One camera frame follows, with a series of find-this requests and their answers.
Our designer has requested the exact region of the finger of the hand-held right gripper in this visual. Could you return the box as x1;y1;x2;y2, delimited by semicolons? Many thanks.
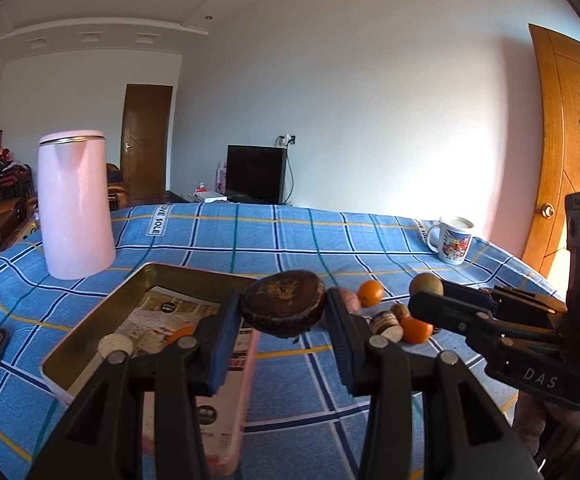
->
440;279;568;317
408;290;565;361

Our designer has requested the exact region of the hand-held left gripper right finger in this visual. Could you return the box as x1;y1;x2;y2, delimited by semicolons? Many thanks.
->
324;287;543;480

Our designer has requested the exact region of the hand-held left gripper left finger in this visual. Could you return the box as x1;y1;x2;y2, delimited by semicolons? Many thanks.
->
26;287;243;480

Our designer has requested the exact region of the dark brown round fruit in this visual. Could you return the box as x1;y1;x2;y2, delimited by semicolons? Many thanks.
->
240;270;327;339

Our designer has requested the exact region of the metal tray with paper liner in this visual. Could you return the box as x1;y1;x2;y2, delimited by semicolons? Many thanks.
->
41;262;261;477

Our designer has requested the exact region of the person's right hand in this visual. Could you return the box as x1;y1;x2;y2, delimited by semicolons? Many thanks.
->
514;391;578;461

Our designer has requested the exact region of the reddish sweet potato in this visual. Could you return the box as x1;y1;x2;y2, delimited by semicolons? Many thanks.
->
338;288;359;315

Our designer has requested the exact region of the orange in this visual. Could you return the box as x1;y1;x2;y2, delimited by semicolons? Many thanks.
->
401;316;435;345
357;280;385;307

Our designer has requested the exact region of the green-brown round fruit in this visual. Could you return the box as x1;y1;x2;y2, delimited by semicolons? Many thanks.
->
409;273;444;299

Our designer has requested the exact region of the white printed mug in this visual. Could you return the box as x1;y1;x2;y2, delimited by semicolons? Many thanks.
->
426;215;475;265

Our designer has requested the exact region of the blue checkered tablecloth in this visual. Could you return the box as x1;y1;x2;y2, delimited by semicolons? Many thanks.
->
0;203;563;480

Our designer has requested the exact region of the light wooden door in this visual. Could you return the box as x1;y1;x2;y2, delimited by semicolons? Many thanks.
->
522;23;580;282

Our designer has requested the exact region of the white box with red item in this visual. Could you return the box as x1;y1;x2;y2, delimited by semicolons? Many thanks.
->
187;182;228;204

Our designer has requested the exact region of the black television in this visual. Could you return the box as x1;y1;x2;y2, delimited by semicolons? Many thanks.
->
225;144;289;206

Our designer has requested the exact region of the wooden armchair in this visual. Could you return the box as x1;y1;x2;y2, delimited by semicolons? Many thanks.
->
105;162;127;212

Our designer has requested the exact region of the pink electric kettle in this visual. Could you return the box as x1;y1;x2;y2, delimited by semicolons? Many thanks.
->
37;130;117;280

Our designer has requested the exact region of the dark brown wooden door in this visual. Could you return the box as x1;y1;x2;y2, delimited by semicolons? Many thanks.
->
120;83;173;207

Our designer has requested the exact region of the black power cable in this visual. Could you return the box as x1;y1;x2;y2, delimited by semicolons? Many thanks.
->
284;144;295;206

